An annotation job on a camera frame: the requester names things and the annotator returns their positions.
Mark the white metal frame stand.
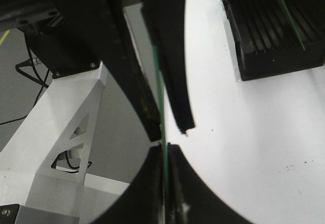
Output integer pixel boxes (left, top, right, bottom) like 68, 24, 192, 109
1, 65, 128, 223

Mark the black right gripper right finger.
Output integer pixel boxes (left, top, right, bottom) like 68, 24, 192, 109
142, 0, 195, 134

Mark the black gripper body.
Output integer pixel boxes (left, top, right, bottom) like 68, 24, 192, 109
1, 0, 122, 78

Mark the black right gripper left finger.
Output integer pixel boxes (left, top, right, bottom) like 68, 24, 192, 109
57, 0, 161, 142

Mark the front green perforated board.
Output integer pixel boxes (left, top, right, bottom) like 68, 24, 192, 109
276, 0, 306, 51

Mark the black cable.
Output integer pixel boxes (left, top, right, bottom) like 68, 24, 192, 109
0, 41, 51, 126

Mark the black slotted board rack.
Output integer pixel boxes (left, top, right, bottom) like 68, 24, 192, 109
222, 0, 324, 81

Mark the green perforated circuit board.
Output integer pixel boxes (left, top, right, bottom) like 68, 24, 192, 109
152, 45, 170, 223

